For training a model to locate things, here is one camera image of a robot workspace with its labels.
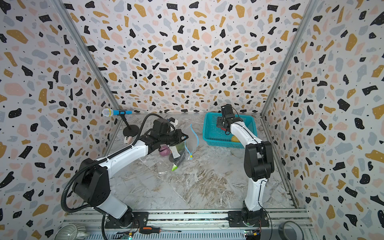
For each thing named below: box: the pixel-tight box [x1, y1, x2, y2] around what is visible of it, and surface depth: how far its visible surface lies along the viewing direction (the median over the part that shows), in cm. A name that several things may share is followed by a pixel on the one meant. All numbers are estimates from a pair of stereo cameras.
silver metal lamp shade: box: [54, 222, 86, 240], surface depth 68 cm
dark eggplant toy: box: [169, 152, 182, 172], surface depth 92 cm
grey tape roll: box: [278, 220, 305, 240], surface depth 71 cm
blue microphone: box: [102, 108, 133, 117], surface depth 89 cm
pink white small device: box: [124, 136, 133, 145], surface depth 105 cm
